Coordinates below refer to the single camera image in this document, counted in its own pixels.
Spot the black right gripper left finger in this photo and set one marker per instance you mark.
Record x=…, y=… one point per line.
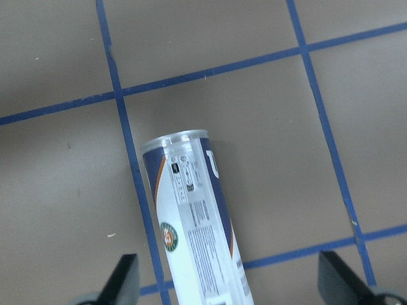
x=122, y=287

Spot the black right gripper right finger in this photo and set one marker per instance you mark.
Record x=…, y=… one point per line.
x=338, y=284

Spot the clear tennis ball can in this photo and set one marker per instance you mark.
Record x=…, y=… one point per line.
x=195, y=226

